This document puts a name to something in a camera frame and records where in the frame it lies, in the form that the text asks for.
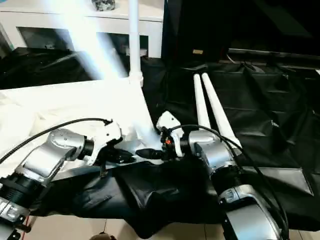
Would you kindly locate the white plastic table leg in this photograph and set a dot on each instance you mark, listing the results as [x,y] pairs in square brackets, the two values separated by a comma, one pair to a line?
[135,37]
[100,50]
[217,107]
[201,100]

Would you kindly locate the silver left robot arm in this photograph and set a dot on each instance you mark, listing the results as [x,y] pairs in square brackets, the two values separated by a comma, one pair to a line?
[50,155]

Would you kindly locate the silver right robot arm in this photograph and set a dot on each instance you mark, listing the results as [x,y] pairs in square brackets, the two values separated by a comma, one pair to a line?
[217,155]

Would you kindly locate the dark rounded robot body part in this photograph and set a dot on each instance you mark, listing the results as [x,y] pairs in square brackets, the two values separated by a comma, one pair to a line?
[103,236]

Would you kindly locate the long black bar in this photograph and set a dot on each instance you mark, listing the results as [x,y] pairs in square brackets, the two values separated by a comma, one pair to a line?
[275,53]

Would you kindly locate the black backdrop cloth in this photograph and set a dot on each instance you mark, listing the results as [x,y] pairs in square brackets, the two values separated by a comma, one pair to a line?
[250,22]

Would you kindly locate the white cabinet with glass doors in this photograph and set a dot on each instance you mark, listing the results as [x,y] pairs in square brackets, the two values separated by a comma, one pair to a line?
[37,17]

